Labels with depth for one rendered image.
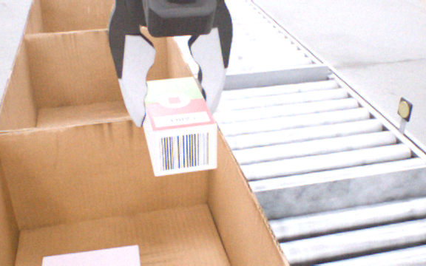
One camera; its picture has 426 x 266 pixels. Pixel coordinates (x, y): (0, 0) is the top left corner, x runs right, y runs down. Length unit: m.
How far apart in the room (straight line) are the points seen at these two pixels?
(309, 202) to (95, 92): 0.50
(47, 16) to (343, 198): 0.91
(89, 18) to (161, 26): 1.11
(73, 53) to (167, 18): 0.74
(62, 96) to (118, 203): 0.40
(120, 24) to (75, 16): 1.02
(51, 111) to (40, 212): 0.37
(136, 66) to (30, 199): 0.36
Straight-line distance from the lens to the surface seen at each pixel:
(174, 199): 0.75
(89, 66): 1.05
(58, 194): 0.73
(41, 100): 1.09
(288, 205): 0.98
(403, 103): 1.29
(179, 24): 0.32
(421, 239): 1.01
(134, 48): 0.42
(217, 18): 0.42
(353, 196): 1.03
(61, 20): 1.43
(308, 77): 1.56
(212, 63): 0.43
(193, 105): 0.44
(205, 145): 0.41
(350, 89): 1.53
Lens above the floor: 1.37
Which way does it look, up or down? 30 degrees down
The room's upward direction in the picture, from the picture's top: straight up
